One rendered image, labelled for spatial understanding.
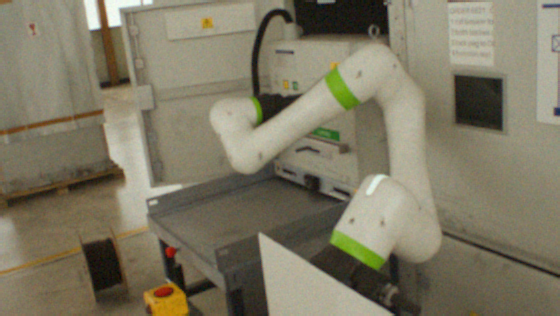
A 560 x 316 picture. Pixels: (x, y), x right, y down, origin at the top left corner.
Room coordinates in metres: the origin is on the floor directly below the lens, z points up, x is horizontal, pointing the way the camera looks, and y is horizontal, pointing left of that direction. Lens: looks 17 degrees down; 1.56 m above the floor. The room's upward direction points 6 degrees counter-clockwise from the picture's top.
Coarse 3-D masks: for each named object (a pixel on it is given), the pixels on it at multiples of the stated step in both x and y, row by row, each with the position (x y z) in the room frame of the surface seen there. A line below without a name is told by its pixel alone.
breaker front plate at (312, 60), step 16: (272, 48) 2.08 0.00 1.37; (288, 48) 1.99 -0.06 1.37; (304, 48) 1.90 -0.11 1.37; (320, 48) 1.83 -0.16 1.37; (336, 48) 1.75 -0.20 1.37; (272, 64) 2.09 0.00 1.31; (304, 64) 1.91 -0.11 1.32; (320, 64) 1.83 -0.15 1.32; (272, 80) 2.10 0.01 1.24; (288, 80) 2.01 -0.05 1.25; (304, 80) 1.92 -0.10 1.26; (352, 112) 1.71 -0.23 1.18; (336, 128) 1.78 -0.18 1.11; (352, 128) 1.71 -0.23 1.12; (336, 144) 1.79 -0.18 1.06; (352, 144) 1.72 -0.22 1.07; (288, 160) 2.06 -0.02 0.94; (304, 160) 1.96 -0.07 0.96; (320, 160) 1.88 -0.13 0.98; (336, 160) 1.80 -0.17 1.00; (352, 160) 1.72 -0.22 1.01; (336, 176) 1.80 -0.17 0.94; (352, 176) 1.73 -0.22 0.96
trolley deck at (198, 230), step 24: (240, 192) 2.01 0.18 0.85; (264, 192) 1.98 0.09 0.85; (288, 192) 1.95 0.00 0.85; (312, 192) 1.92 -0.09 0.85; (168, 216) 1.84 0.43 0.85; (192, 216) 1.82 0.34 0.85; (216, 216) 1.79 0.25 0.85; (240, 216) 1.77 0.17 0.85; (264, 216) 1.75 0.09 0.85; (288, 216) 1.72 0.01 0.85; (168, 240) 1.71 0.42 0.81; (192, 240) 1.61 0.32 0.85; (216, 240) 1.59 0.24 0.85; (312, 240) 1.51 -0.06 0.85; (192, 264) 1.55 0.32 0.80; (240, 264) 1.41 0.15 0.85
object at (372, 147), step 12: (312, 36) 2.12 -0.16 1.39; (324, 36) 2.06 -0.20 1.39; (336, 36) 2.00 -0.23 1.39; (348, 36) 1.95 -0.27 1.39; (360, 36) 1.90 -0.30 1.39; (384, 36) 1.81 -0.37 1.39; (360, 108) 1.71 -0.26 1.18; (372, 108) 1.74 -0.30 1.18; (360, 120) 1.71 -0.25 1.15; (372, 120) 1.74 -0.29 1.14; (360, 132) 1.71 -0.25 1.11; (372, 132) 1.73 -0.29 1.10; (384, 132) 1.76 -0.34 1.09; (360, 144) 1.71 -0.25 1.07; (372, 144) 1.73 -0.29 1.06; (384, 144) 1.76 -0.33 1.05; (360, 156) 1.70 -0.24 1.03; (372, 156) 1.73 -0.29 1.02; (384, 156) 1.76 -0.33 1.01; (360, 168) 1.70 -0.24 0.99; (372, 168) 1.73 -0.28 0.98; (384, 168) 1.76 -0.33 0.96; (360, 180) 1.70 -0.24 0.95
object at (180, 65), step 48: (192, 0) 2.23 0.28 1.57; (240, 0) 2.27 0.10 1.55; (144, 48) 2.24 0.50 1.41; (192, 48) 2.26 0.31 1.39; (240, 48) 2.27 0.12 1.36; (144, 96) 2.21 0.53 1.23; (192, 96) 2.25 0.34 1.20; (240, 96) 2.27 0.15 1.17; (144, 144) 2.21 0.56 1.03; (192, 144) 2.25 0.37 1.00
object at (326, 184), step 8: (280, 160) 2.11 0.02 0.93; (288, 168) 2.04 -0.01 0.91; (296, 168) 1.99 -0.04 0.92; (296, 176) 2.00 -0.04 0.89; (320, 176) 1.87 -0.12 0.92; (304, 184) 1.96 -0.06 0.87; (320, 184) 1.87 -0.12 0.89; (328, 184) 1.83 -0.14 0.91; (336, 184) 1.79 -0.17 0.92; (344, 184) 1.75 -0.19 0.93; (336, 192) 1.79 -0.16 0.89; (344, 192) 1.75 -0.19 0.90; (344, 200) 1.75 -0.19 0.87
